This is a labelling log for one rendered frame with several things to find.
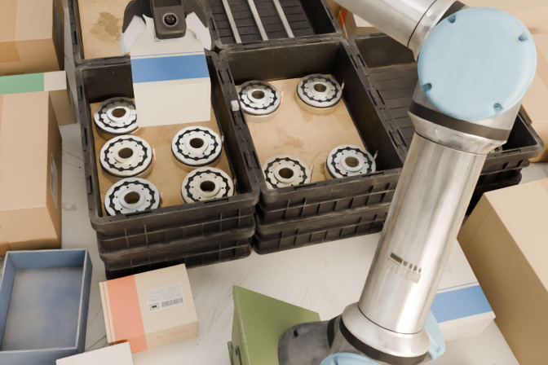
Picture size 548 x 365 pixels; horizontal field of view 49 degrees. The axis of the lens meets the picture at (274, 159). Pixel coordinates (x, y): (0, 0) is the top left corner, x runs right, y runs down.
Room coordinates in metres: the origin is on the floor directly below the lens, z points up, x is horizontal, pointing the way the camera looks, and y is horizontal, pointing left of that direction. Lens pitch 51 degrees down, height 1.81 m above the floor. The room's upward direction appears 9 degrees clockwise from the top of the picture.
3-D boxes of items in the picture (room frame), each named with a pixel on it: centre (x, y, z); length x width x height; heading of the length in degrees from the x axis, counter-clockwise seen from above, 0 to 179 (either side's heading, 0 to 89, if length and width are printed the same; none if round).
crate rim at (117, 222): (0.75, 0.22, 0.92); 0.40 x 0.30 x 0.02; 22
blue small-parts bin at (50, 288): (0.44, 0.38, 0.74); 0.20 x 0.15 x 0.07; 12
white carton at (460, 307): (0.60, -0.36, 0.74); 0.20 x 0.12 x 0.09; 21
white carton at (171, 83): (0.76, 0.21, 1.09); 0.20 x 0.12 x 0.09; 19
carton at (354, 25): (1.34, -0.20, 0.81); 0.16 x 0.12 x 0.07; 13
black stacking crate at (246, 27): (1.24, 0.09, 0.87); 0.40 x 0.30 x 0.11; 22
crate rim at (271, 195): (0.86, -0.05, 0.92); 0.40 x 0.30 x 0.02; 22
